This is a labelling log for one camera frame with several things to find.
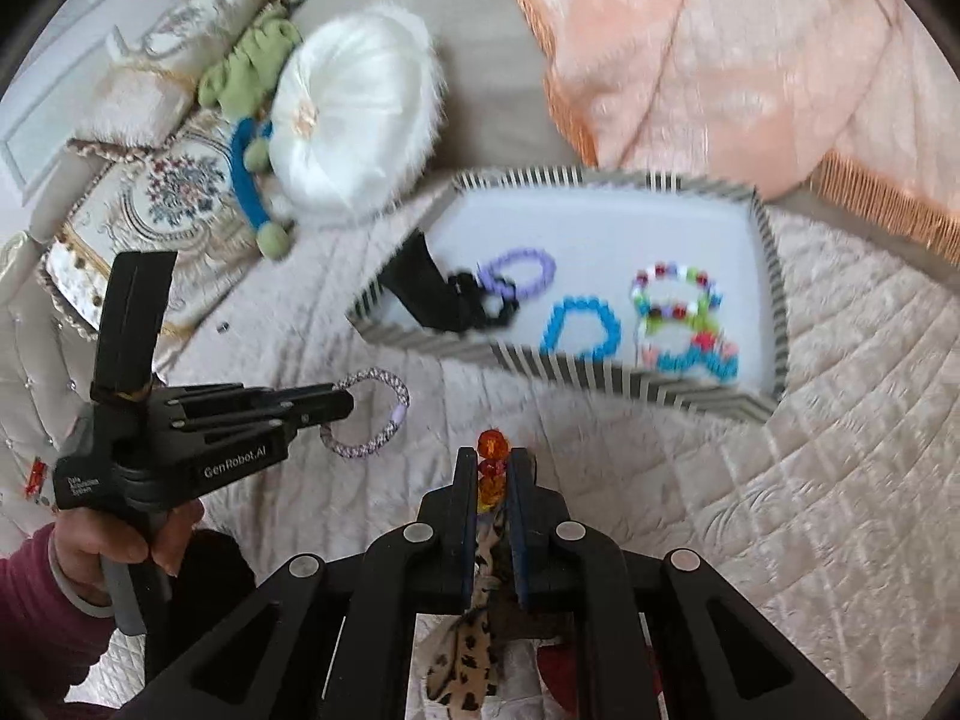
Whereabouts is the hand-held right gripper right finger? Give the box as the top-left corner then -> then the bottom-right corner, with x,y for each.
510,448 -> 856,720

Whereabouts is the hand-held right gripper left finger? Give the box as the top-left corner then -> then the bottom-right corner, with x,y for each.
146,446 -> 481,720

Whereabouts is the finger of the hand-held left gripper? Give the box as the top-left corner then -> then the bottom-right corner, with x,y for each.
172,400 -> 355,442
161,384 -> 353,410

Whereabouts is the silver braided bracelet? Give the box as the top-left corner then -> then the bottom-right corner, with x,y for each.
321,367 -> 411,460

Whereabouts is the amber bead bracelet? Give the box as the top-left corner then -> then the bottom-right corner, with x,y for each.
476,427 -> 515,518

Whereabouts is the leopard print scrunchie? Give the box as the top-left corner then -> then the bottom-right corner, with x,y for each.
424,510 -> 503,713

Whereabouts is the black velvet pouch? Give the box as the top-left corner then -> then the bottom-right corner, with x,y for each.
377,231 -> 470,332

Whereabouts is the black scrunchie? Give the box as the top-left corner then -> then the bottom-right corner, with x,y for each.
448,270 -> 522,331

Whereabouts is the blue pink bead bracelet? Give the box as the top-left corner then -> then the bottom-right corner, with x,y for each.
636,334 -> 742,383

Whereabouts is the purple bead bracelet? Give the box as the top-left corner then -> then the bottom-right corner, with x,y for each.
476,246 -> 557,302

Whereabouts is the green bead bracelet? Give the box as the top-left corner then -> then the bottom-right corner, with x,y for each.
641,304 -> 721,350

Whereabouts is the multicoloured bead bracelet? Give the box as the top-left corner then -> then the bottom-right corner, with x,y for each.
631,262 -> 725,316

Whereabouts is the striped shallow tray box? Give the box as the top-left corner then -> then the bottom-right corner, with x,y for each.
346,165 -> 790,421

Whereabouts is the person's left forearm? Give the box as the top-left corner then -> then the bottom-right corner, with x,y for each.
0,525 -> 113,698

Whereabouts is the person's left hand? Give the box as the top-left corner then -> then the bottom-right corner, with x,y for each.
46,499 -> 207,608

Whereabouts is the cream tufted cushion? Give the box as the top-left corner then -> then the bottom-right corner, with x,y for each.
0,232 -> 158,541

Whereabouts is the grey wristband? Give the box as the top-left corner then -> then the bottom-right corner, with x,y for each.
46,536 -> 113,620

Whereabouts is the red scrunchie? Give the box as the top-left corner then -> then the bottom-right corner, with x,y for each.
536,641 -> 665,720

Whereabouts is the floral embroidered cushion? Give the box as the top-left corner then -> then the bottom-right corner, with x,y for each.
41,109 -> 301,338

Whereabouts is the quilted cream bedspread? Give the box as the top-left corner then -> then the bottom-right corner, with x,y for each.
150,180 -> 953,720

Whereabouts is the round white satin cushion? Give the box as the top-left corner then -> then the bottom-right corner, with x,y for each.
266,4 -> 443,222

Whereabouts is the green blue plush toy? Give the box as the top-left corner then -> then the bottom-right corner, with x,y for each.
196,4 -> 305,260

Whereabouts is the striped bolster pillow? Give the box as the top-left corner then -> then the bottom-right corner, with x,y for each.
67,0 -> 301,158

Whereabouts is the peach fringed blanket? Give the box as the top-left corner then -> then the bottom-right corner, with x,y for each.
514,0 -> 960,263

